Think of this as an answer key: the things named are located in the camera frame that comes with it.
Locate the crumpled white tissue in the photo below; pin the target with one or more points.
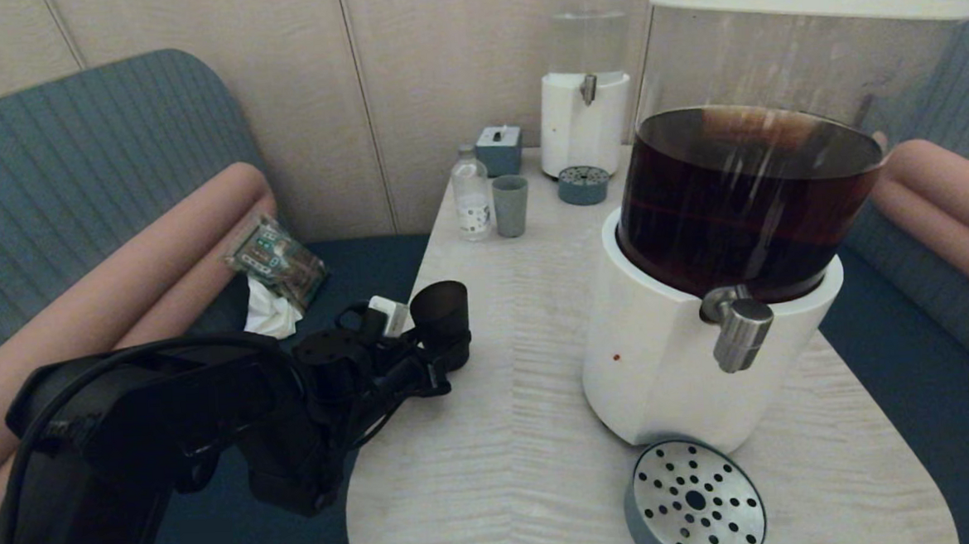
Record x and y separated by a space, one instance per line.
268 316

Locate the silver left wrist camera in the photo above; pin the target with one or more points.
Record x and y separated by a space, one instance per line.
391 314

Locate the black tapered cup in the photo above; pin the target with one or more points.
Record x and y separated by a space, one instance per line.
441 316

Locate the large dark tea dispenser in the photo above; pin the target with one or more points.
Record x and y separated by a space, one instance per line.
663 354

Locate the teal bench sofa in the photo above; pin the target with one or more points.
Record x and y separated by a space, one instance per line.
898 416
72 161

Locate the large blue-grey perforated drip tray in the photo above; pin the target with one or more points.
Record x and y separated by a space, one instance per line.
696 501

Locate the blue-grey tissue box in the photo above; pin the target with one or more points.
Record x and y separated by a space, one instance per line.
499 151

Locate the pink right bolster cushion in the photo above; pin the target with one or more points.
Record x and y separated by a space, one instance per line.
945 206

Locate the teal left bench sofa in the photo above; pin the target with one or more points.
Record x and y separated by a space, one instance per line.
72 161

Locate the small blue-grey perforated drip tray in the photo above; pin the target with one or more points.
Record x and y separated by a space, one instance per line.
585 188

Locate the green snack packet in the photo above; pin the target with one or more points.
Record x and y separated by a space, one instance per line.
277 262

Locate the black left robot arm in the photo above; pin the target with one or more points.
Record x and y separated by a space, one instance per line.
127 407

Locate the grey-blue cup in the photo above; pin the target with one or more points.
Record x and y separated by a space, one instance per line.
512 208

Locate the teal right bench sofa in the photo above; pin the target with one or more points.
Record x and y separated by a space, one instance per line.
898 416

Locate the pink bolster cushion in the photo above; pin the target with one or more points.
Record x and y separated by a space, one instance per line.
945 206
120 283

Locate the pink left bolster cushion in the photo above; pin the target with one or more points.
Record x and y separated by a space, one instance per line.
120 283

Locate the clear plastic bottle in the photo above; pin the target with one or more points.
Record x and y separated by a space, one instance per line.
473 206

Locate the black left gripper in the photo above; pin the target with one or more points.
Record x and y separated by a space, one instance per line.
357 378

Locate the small clear water dispenser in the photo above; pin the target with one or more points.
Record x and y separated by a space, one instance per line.
580 126

